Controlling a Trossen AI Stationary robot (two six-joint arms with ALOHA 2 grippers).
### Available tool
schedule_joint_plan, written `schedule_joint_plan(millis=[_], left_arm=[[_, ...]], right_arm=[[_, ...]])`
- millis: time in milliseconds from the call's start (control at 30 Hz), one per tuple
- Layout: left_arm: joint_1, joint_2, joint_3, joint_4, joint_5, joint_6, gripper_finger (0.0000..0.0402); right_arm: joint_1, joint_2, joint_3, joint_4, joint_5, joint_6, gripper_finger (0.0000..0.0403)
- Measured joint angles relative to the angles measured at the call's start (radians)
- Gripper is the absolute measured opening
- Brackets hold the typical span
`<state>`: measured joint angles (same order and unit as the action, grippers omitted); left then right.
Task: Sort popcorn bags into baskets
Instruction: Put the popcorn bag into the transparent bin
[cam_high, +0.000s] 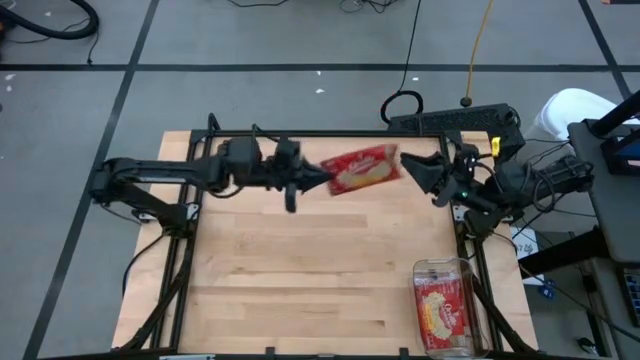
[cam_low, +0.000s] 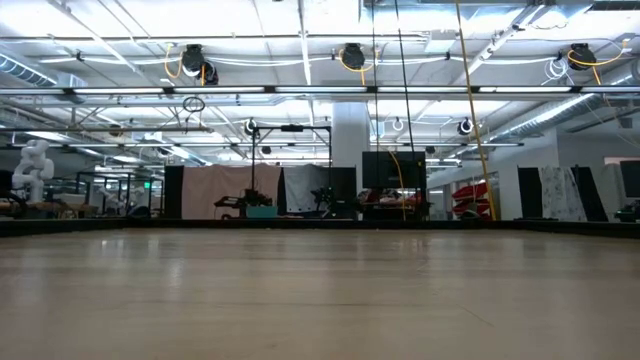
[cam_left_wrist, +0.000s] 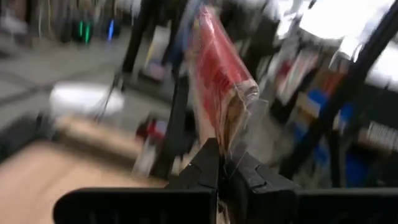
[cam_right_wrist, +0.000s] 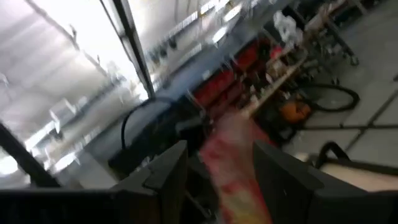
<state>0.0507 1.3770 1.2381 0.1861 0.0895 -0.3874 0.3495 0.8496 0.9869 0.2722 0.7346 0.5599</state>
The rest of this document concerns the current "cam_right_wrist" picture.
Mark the wooden workbench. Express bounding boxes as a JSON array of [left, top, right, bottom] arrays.
[[245, 52, 310, 118]]

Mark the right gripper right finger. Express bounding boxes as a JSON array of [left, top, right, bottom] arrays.
[[252, 140, 398, 224]]

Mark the red Orville popcorn bag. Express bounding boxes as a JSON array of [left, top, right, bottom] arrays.
[[198, 110, 276, 224]]

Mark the black arched frame handle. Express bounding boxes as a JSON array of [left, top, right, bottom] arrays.
[[314, 141, 353, 170]]

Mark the black vacuum hose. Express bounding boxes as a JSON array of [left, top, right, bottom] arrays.
[[297, 83, 361, 113]]

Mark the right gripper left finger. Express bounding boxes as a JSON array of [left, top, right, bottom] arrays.
[[0, 139, 188, 224]]

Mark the orange shop vacuum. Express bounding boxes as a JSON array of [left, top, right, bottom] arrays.
[[278, 99, 313, 125]]

